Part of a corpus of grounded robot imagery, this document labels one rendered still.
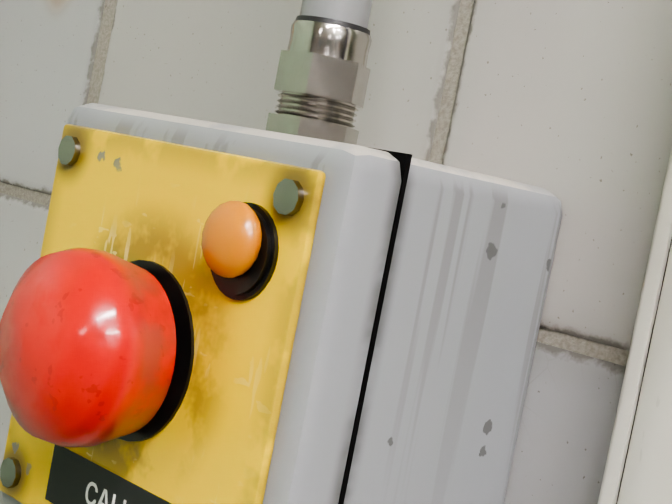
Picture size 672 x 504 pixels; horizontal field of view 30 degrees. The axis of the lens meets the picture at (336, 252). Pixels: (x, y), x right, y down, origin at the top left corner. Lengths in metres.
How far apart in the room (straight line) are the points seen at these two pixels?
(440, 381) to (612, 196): 0.06
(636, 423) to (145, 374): 0.09
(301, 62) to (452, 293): 0.06
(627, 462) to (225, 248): 0.09
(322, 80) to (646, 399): 0.10
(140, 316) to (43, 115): 0.21
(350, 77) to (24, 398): 0.10
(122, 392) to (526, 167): 0.11
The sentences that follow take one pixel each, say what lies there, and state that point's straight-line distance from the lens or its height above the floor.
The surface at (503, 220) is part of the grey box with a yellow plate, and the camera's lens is 0.26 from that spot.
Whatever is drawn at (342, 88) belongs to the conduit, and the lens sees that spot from 0.28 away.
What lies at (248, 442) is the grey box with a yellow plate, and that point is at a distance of 0.24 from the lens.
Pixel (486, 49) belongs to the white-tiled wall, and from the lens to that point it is 0.30.
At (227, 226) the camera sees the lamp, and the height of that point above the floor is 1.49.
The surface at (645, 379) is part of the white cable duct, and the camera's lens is 0.25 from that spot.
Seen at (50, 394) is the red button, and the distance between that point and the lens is 0.25.
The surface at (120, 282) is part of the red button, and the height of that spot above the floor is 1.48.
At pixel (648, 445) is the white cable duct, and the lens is 0.25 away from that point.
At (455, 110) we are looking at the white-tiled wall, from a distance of 0.31.
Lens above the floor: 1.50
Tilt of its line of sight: 3 degrees down
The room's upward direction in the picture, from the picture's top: 11 degrees clockwise
